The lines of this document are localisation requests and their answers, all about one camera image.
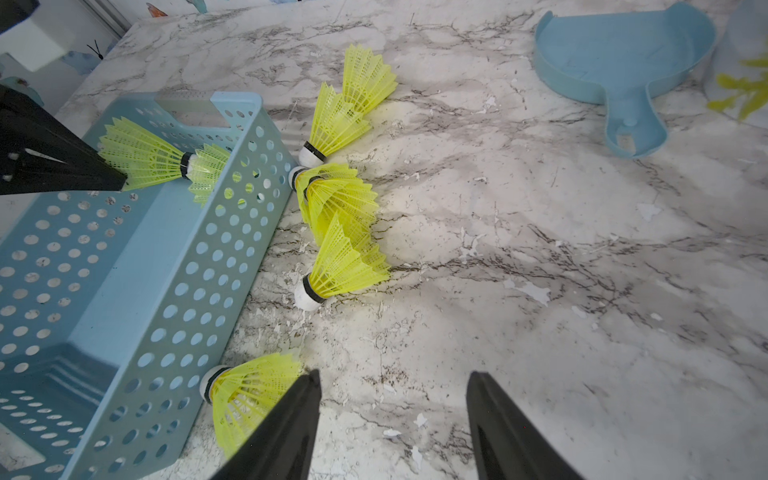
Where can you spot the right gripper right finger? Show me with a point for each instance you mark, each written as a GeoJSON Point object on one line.
{"type": "Point", "coordinates": [506, 444]}

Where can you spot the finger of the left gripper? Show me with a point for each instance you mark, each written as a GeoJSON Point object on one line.
{"type": "Point", "coordinates": [39, 154]}

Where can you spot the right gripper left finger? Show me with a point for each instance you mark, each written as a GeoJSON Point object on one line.
{"type": "Point", "coordinates": [282, 445]}

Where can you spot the yellow shuttlecock bottom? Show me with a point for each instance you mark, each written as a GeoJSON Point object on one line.
{"type": "Point", "coordinates": [242, 396]}

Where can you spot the yellow shuttlecock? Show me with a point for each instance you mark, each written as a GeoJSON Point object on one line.
{"type": "Point", "coordinates": [147, 160]}
{"type": "Point", "coordinates": [331, 189]}
{"type": "Point", "coordinates": [242, 396]}
{"type": "Point", "coordinates": [367, 79]}
{"type": "Point", "coordinates": [349, 260]}
{"type": "Point", "coordinates": [336, 123]}

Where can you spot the light blue plastic storage basket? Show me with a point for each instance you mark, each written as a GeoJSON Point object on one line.
{"type": "Point", "coordinates": [115, 304]}

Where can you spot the light blue plastic scoop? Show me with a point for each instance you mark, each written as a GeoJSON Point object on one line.
{"type": "Point", "coordinates": [622, 61]}

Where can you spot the artificial plant in white pot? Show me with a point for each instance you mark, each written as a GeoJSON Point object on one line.
{"type": "Point", "coordinates": [735, 82]}

